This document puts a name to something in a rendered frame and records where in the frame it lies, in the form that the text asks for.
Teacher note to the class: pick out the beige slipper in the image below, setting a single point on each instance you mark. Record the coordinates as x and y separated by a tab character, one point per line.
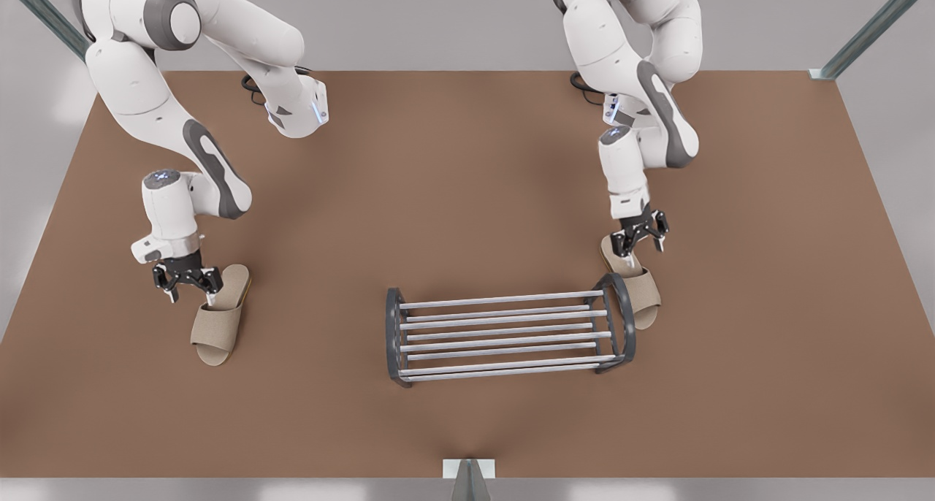
641	288
221	317

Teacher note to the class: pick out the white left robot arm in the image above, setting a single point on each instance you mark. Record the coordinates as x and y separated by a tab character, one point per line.
628	63

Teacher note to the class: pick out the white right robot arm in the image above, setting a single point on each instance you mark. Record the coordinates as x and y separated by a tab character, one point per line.
168	128

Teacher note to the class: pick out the grey metal shoe rack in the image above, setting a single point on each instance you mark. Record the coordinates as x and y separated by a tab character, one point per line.
504	334

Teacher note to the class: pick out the silver frame post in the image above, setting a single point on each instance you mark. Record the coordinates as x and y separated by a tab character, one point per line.
869	28
45	15
469	480

